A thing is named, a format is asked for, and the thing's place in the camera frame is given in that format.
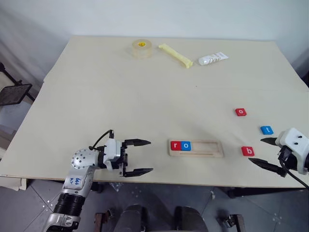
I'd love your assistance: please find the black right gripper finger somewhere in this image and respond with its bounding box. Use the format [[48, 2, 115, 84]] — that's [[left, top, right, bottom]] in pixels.
[[248, 158, 288, 177], [260, 137, 279, 146]]

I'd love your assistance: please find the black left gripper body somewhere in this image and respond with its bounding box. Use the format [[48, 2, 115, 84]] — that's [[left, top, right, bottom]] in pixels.
[[117, 141, 130, 177]]

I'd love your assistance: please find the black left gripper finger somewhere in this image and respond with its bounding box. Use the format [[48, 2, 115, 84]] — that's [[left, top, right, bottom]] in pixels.
[[123, 138, 152, 148], [123, 168, 154, 179]]

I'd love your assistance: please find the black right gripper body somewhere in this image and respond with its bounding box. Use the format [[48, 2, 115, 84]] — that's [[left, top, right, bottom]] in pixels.
[[277, 144, 299, 177]]

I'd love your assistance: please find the red letter b block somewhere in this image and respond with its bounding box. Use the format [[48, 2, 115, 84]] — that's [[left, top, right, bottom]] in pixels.
[[240, 145, 255, 157]]

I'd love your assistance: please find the wooden letter tray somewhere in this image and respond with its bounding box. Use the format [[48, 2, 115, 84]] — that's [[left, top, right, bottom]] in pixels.
[[168, 139, 225, 159]]

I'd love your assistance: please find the dark rounded shape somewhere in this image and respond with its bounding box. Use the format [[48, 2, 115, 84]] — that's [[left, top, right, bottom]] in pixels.
[[173, 205, 204, 232], [113, 203, 148, 232]]

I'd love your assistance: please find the clear tape roll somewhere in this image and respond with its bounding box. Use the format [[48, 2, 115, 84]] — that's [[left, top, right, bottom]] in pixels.
[[131, 39, 153, 59]]

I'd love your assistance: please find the yellow plastic stick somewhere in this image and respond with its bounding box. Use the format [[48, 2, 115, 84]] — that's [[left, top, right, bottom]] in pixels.
[[158, 43, 194, 69]]

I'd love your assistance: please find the white squeeze tube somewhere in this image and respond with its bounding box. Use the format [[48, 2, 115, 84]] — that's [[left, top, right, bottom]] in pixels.
[[197, 51, 229, 66]]

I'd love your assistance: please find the white board under table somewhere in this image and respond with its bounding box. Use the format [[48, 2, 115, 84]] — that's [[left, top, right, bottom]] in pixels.
[[0, 174, 28, 191]]

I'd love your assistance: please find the black stand with flat plate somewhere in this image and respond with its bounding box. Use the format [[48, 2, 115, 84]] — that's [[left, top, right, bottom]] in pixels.
[[0, 62, 36, 107]]

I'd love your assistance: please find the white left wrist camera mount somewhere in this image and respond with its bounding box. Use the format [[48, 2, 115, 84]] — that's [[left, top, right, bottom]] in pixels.
[[102, 138, 123, 172]]

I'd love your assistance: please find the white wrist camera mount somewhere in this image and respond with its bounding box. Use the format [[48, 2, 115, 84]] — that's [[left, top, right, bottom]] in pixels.
[[102, 138, 123, 172], [276, 128, 309, 175]]

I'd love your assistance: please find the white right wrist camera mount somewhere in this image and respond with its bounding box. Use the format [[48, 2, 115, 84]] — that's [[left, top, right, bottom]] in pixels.
[[276, 128, 309, 175]]

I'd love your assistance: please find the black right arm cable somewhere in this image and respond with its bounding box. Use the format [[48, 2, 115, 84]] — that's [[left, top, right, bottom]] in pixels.
[[280, 147, 309, 189]]

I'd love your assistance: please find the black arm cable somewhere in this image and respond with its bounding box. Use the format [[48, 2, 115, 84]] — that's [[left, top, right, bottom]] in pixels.
[[280, 147, 309, 189], [88, 130, 115, 151]]

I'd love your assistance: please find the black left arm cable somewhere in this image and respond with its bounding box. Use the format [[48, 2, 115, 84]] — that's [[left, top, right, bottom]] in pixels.
[[88, 130, 115, 151]]

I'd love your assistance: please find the caster wheel frame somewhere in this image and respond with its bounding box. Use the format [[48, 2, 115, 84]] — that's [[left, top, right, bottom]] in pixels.
[[216, 212, 246, 232], [95, 208, 115, 232]]

